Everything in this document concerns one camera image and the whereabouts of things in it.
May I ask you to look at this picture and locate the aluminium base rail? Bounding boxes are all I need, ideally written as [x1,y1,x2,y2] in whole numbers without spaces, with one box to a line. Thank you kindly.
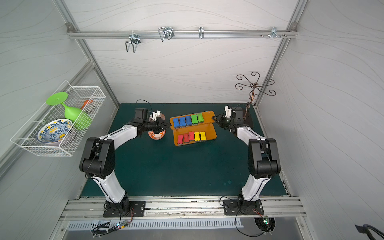
[60,196,307,221]

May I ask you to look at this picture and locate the single metal hook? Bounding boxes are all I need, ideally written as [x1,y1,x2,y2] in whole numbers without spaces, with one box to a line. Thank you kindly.
[198,27,204,39]

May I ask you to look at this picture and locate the red eraser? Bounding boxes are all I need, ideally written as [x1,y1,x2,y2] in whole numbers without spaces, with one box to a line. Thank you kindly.
[177,135,184,145]
[183,133,190,143]
[189,131,195,141]

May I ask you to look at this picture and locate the double metal hook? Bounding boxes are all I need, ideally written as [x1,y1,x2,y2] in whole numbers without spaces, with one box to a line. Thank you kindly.
[158,27,175,42]
[125,33,141,53]

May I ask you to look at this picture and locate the aluminium crossbar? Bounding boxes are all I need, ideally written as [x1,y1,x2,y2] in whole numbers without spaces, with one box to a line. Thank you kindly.
[68,30,299,40]

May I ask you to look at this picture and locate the green plastic goblet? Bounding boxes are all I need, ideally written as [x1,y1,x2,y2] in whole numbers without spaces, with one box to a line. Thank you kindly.
[46,92,92,130]

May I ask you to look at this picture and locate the orange two-tier shelf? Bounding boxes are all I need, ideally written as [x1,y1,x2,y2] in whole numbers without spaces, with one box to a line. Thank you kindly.
[170,111,217,147]

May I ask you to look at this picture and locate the metal hook right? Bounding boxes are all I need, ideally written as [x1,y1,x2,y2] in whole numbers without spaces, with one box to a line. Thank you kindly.
[260,27,286,39]

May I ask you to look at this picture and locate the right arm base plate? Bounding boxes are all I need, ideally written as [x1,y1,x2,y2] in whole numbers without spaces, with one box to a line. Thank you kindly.
[221,199,265,216]

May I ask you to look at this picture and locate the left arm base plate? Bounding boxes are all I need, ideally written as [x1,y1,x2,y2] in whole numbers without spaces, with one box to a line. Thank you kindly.
[103,201,146,218]

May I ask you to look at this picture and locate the orange item in basket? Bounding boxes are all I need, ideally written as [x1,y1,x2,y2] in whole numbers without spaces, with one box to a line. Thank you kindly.
[81,100,94,111]

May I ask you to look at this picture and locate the orange patterned bowl front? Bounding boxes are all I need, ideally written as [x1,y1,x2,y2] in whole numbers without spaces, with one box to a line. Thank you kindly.
[148,131,166,140]

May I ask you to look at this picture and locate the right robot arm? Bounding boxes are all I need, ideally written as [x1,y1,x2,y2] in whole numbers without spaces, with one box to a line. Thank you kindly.
[212,114,281,202]

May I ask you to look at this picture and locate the double metal hook middle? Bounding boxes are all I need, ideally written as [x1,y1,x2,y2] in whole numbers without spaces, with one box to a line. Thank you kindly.
[158,27,175,42]

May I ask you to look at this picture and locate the blue yellow patterned bowl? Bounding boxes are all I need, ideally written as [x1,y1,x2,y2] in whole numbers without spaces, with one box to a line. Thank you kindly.
[37,119,73,144]

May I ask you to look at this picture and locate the metal jewelry stand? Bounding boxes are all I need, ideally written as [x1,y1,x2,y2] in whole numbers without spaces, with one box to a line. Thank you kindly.
[235,72,277,122]

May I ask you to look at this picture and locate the white wire basket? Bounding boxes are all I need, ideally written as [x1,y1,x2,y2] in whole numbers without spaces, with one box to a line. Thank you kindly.
[11,81,106,157]

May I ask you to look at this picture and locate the green eraser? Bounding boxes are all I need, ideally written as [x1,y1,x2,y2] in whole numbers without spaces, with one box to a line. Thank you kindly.
[191,114,199,124]
[197,113,204,123]

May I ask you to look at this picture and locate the blue eraser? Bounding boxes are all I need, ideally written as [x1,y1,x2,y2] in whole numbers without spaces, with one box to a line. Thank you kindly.
[173,118,180,129]
[179,117,187,127]
[185,116,192,126]

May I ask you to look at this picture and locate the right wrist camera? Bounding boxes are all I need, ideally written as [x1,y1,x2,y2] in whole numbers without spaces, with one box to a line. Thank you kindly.
[225,106,244,119]

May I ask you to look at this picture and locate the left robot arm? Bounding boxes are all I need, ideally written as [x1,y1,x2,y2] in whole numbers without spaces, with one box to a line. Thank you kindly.
[80,118,171,217]

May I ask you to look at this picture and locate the red patterned bowl rear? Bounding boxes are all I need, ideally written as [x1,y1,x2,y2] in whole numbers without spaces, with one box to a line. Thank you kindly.
[157,113,166,121]

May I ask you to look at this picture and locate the yellow eraser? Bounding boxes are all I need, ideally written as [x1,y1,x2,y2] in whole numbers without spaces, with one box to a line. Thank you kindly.
[200,132,207,141]
[194,132,201,142]

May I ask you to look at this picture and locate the double metal hook left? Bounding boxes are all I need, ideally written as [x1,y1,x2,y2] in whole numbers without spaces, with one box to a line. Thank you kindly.
[125,33,141,53]

